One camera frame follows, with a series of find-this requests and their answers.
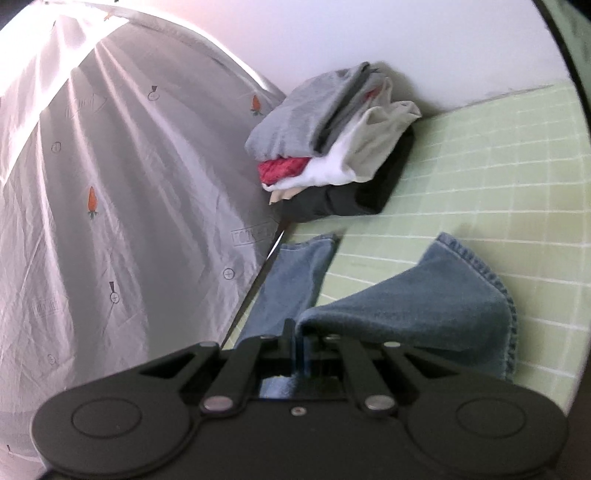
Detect dark grey folded garment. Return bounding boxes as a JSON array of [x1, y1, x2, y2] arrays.
[[314, 62, 386, 155]]

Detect grey carrot print sheet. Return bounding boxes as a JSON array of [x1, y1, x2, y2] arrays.
[[0, 6, 288, 464]]

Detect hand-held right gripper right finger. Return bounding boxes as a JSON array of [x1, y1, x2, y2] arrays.
[[322, 333, 468, 415]]

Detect beige folded garment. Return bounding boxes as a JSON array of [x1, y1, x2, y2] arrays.
[[344, 100, 423, 182]]

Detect blue denim jeans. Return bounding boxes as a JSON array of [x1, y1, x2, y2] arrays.
[[235, 232, 519, 401]]

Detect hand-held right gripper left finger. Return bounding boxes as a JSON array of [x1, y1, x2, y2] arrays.
[[137, 320, 297, 415]]

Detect red folded garment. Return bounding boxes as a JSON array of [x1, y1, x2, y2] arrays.
[[257, 156, 315, 186]]

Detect white folded garment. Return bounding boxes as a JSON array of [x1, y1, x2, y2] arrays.
[[262, 117, 370, 193]]

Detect black folded garment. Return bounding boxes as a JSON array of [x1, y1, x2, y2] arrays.
[[271, 124, 416, 223]]

